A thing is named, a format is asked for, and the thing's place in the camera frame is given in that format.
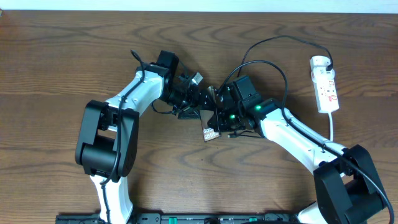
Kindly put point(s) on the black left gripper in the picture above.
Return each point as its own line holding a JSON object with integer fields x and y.
{"x": 192, "y": 108}

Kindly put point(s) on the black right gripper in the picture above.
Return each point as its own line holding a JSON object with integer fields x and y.
{"x": 218, "y": 114}

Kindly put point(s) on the bronze Galaxy smartphone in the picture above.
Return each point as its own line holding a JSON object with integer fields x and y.
{"x": 207, "y": 111}

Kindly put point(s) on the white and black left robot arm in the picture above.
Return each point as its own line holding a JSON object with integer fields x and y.
{"x": 107, "y": 142}

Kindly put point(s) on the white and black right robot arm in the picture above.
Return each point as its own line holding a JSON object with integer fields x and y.
{"x": 347, "y": 185}

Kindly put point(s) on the white USB charger plug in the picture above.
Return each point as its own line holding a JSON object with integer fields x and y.
{"x": 321, "y": 61}

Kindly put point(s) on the white power strip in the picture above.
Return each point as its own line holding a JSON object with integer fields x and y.
{"x": 325, "y": 90}

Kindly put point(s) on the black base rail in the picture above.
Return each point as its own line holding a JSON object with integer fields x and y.
{"x": 156, "y": 218}

